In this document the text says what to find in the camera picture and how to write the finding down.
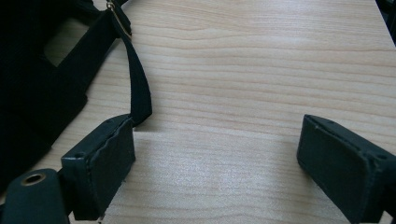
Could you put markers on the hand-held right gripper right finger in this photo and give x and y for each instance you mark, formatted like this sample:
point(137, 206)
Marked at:
point(334, 161)

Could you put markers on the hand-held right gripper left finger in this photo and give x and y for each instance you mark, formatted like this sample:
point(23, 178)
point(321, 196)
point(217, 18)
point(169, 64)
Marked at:
point(98, 168)

